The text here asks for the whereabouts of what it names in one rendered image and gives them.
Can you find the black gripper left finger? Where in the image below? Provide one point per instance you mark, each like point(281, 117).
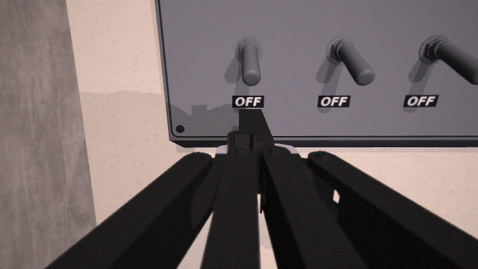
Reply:
point(156, 228)

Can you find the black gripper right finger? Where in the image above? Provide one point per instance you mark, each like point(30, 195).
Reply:
point(371, 220)

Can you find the dark grey control console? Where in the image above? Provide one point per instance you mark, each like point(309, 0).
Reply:
point(296, 61)

